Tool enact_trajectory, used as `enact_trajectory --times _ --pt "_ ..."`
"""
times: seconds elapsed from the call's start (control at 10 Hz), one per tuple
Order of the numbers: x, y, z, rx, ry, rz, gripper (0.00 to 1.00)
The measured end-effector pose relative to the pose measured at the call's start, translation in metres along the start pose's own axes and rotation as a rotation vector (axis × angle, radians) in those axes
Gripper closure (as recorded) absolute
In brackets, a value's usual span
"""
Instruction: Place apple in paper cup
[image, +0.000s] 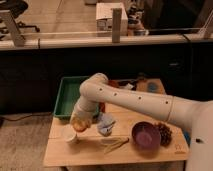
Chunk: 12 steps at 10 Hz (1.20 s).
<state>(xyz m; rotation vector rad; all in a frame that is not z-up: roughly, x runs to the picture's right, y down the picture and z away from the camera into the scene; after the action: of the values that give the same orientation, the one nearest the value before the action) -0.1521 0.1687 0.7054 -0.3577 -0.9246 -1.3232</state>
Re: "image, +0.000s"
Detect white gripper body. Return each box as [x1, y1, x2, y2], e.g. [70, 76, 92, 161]
[70, 101, 99, 126]

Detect orange-red apple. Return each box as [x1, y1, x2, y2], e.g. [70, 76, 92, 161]
[72, 119, 90, 132]

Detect red object behind arm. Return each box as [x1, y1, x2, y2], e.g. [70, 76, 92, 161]
[99, 103, 105, 112]

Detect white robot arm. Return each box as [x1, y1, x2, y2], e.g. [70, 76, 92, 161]
[70, 73, 213, 171]

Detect white paper cup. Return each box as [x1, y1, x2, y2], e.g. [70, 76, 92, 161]
[61, 124, 78, 144]

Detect blue crumpled cloth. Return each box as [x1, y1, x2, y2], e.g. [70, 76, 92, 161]
[97, 113, 116, 136]

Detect green plastic bin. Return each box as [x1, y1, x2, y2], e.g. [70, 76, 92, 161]
[53, 75, 101, 121]

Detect purple bowl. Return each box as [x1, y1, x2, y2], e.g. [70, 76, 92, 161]
[131, 121, 161, 150]

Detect blue round lid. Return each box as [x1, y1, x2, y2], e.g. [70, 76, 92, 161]
[147, 82, 158, 93]

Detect brown pine cone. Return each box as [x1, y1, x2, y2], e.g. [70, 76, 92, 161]
[156, 122, 172, 147]

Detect white cardboard box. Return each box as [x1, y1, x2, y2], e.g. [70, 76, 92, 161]
[96, 3, 128, 36]

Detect black office chair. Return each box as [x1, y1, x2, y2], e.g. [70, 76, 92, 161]
[0, 0, 40, 34]

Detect yellow-green string beans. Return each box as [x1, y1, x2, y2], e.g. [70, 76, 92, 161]
[100, 137, 129, 154]

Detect white table frame leg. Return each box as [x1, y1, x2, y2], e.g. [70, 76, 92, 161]
[0, 10, 25, 47]

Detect white metal post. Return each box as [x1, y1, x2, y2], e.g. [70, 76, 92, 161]
[112, 8, 122, 43]

